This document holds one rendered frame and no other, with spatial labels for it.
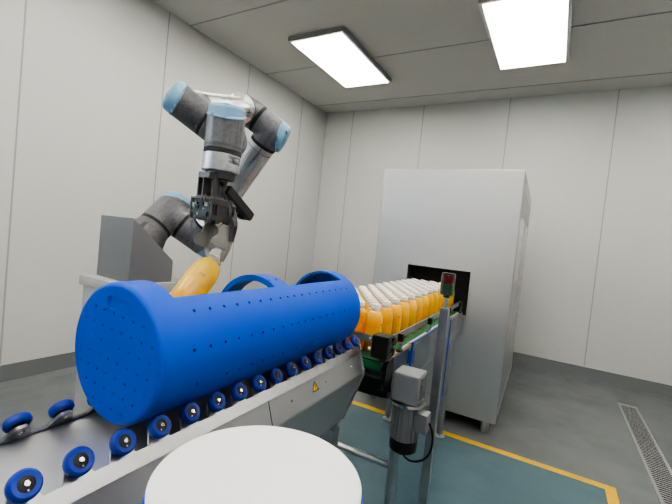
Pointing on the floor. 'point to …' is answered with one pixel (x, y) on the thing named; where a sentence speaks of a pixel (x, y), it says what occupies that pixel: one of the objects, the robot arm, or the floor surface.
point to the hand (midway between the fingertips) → (217, 255)
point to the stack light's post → (434, 403)
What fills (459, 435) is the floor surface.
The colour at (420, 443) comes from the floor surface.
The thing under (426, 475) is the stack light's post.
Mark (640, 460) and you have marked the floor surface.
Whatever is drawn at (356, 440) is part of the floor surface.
